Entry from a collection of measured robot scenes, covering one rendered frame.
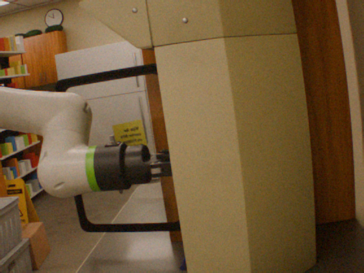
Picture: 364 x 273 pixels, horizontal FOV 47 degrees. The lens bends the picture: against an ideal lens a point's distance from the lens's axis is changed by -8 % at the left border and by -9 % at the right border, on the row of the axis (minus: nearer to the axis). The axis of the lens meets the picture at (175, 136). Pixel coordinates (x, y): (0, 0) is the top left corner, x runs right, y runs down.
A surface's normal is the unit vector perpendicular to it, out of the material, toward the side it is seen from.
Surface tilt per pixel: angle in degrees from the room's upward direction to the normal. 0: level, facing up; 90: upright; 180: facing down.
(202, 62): 90
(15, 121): 115
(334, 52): 90
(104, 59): 90
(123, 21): 90
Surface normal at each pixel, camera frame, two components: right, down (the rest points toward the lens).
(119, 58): -0.11, 0.17
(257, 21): 0.62, 0.03
